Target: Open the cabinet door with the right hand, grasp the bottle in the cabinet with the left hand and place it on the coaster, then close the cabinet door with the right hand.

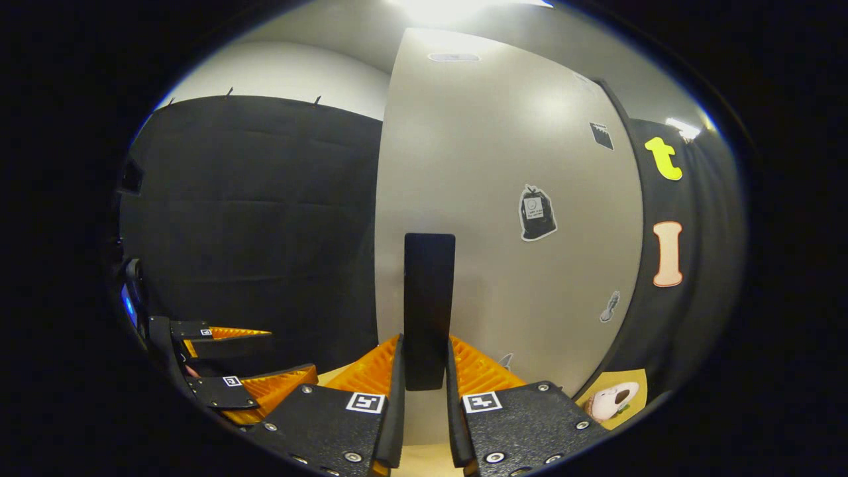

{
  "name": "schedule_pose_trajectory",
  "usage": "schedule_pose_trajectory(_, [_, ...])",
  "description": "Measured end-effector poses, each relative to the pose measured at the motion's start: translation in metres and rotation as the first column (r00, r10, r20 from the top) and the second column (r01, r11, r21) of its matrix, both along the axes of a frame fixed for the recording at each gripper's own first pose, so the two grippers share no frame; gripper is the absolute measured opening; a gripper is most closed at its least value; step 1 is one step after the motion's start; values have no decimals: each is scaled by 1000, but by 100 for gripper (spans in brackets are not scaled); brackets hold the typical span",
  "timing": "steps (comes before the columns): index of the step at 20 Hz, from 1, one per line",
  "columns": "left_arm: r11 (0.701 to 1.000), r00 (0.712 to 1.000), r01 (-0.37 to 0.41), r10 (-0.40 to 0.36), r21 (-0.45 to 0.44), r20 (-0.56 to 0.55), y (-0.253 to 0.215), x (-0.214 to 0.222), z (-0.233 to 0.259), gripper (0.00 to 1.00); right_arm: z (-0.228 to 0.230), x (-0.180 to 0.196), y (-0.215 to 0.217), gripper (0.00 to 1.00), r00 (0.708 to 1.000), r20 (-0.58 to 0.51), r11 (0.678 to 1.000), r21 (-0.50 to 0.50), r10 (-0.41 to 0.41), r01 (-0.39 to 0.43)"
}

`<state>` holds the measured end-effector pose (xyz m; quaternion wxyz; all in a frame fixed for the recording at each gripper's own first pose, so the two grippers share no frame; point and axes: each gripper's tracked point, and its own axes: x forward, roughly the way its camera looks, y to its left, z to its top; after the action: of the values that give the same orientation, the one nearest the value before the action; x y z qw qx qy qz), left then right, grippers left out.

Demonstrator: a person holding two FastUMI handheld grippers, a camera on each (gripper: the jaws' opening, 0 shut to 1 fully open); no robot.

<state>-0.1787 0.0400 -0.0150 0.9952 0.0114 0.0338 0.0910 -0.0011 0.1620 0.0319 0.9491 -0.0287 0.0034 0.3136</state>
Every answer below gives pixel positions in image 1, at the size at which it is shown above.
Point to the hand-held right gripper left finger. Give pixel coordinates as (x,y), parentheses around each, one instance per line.
(396,411)

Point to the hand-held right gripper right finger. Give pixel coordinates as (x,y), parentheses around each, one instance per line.
(456,417)

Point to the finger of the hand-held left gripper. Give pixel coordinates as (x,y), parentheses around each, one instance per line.
(232,346)
(222,392)

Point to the beige cabinet door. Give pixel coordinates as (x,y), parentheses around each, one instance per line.
(497,298)

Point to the black backdrop cloth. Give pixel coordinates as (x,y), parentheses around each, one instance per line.
(265,218)
(669,199)
(719,252)

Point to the white round toy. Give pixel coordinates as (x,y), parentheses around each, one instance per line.
(606,401)

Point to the long ceiling light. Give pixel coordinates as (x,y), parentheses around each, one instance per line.
(684,127)
(457,8)

